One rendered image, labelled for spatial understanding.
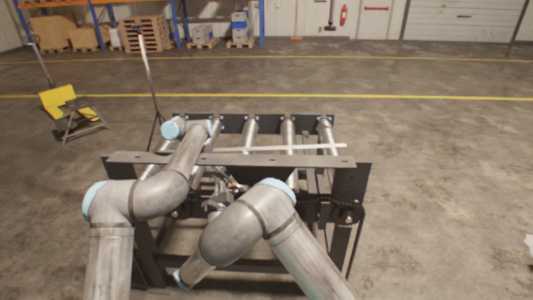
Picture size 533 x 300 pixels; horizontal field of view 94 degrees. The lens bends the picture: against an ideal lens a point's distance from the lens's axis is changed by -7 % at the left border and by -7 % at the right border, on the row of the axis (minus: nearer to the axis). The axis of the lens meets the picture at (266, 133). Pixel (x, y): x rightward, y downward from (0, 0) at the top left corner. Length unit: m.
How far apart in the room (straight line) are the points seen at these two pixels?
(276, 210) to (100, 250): 0.46
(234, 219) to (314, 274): 0.25
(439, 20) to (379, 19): 2.14
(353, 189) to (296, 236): 0.73
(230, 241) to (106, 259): 0.33
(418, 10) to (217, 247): 10.70
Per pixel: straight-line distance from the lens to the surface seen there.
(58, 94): 5.96
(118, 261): 0.83
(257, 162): 1.23
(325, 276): 0.77
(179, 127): 1.29
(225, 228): 0.67
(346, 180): 1.36
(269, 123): 2.22
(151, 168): 1.79
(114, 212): 0.82
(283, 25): 10.14
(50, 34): 11.76
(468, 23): 11.95
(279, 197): 0.72
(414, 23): 11.05
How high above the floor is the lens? 1.90
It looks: 30 degrees down
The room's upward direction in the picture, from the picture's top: 1 degrees counter-clockwise
